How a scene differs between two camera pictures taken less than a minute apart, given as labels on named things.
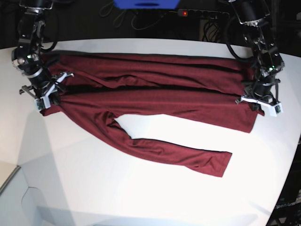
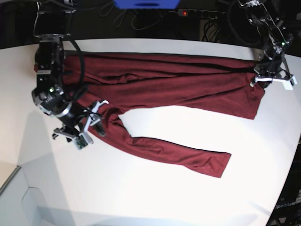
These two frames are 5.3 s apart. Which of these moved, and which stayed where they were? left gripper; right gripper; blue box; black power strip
Moved: right gripper; left gripper
Stayed: black power strip; blue box
